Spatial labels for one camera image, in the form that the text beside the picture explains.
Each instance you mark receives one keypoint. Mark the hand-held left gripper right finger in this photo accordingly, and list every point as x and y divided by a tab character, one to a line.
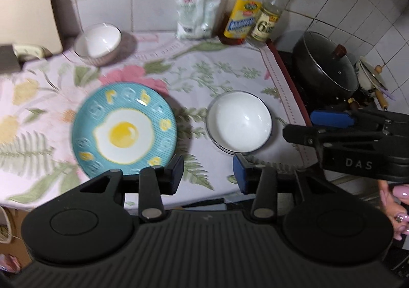
241	176

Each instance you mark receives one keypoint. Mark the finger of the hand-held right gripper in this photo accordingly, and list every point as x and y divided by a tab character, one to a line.
332	118
300	136

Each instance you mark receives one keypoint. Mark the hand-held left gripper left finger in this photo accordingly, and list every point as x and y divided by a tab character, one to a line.
175	176

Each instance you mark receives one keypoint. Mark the white ribbed bowl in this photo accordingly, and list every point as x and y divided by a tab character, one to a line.
239	122

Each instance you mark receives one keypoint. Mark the blue fried egg plate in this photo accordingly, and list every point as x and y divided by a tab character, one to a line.
124	130

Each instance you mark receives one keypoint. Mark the person's right hand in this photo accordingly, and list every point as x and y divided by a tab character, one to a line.
396	208

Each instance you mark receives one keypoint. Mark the black pot with lid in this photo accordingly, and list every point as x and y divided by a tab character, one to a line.
306	83

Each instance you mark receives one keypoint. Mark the glass lid with brown knob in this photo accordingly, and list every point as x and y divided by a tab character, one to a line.
329	64

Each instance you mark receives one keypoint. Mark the small white pot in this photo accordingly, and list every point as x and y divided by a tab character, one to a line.
370	74

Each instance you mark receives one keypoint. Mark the floral tablecloth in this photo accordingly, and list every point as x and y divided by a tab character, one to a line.
198	77

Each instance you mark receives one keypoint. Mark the yellow cap oil bottle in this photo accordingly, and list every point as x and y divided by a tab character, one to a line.
270	20

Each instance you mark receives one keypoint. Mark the large yellow label oil bottle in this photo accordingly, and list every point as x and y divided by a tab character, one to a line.
242	16

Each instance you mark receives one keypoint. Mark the white powder bag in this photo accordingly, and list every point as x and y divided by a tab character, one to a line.
190	16
212	13

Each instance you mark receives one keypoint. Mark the white bowl with pinkish outside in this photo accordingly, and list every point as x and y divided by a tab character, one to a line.
99	40

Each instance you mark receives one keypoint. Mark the cream plastic object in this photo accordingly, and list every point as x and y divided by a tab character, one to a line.
28	51

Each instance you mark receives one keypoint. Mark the grey box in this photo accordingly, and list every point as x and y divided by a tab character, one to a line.
9	58

